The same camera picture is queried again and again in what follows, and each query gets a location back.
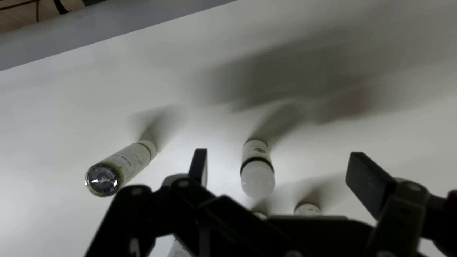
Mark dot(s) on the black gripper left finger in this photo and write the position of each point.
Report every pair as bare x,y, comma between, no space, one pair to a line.
143,214

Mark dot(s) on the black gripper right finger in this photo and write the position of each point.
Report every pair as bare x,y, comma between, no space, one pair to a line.
405,208

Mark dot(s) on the small white bottle silver cap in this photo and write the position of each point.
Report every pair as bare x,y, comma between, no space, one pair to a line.
119,166

